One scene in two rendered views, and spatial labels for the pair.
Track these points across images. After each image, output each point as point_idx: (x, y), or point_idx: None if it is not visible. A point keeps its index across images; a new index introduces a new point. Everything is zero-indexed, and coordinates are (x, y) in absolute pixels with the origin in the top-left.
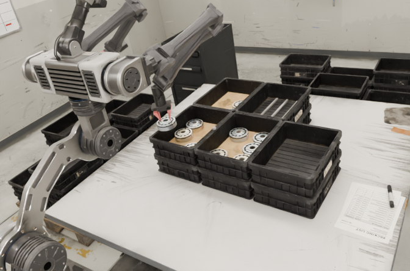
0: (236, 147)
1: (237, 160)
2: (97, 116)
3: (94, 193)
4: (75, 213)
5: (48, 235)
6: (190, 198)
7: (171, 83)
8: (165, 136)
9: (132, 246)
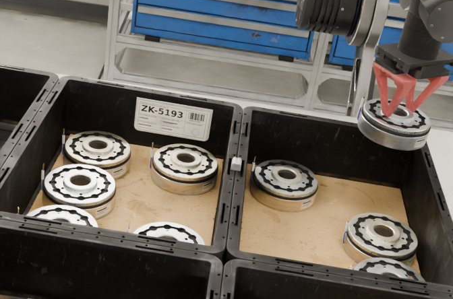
0: (149, 219)
1: (92, 80)
2: None
3: None
4: (447, 143)
5: (360, 17)
6: None
7: (425, 15)
8: (416, 201)
9: (257, 106)
